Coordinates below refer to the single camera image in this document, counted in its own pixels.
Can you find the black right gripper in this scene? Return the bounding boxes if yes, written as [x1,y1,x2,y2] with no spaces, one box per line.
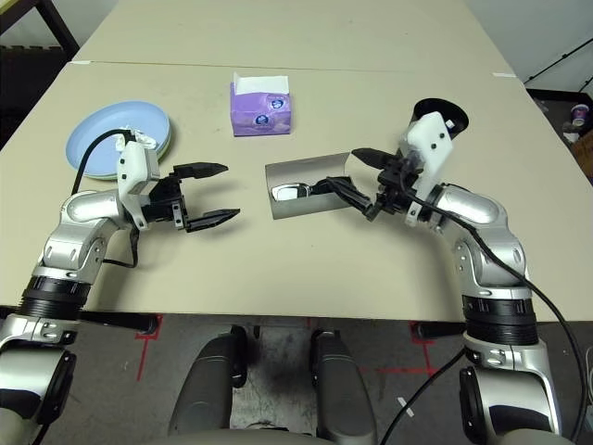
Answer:
[325,147,418,220]

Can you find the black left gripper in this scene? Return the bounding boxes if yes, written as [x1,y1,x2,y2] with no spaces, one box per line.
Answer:
[138,161,242,233]

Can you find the grey glasses case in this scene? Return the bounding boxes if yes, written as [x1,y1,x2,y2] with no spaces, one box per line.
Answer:
[263,150,372,222]

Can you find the black sunglasses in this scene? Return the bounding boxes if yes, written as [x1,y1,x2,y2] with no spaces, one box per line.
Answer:
[271,182,334,201]

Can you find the blue plastic plate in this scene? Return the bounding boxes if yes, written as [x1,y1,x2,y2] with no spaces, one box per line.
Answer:
[64,100,170,180]

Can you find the purple tissue pack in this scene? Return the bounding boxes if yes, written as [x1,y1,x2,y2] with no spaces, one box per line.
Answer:
[229,70,294,138]

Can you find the black plastic cup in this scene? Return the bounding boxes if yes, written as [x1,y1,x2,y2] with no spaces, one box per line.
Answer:
[410,96,471,140]

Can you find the black table foot bar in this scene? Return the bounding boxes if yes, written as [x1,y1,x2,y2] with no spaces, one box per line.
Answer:
[78,311,159,333]
[411,319,467,340]

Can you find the red floor tape mark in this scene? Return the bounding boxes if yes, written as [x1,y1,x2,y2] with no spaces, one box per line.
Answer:
[360,322,439,376]
[133,314,163,384]

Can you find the grey robot left leg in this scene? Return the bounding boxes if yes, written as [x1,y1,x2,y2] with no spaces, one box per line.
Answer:
[169,324,249,437]

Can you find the grey robot leg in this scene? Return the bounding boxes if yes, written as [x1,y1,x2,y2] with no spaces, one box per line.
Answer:
[309,328,376,445]
[169,324,249,437]

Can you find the black foam floor mat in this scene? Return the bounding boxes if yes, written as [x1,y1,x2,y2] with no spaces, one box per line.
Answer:
[0,44,70,149]

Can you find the grey robot right leg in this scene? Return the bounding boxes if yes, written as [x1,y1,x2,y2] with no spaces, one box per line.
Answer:
[309,328,376,445]

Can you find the black tripod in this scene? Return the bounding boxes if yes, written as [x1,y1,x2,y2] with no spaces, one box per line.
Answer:
[523,36,593,94]

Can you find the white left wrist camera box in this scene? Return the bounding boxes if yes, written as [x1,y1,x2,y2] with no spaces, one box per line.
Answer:
[115,141,161,231]

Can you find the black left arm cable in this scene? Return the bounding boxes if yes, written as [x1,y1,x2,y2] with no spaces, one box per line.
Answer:
[71,129,140,270]

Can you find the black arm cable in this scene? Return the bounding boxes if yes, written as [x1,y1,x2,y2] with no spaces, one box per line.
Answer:
[71,129,140,270]
[379,157,593,445]

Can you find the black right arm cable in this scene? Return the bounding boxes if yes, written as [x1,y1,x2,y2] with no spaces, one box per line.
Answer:
[379,157,593,445]

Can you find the wooden side table black frame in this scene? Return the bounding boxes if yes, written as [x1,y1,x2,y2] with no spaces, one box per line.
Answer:
[0,0,80,55]

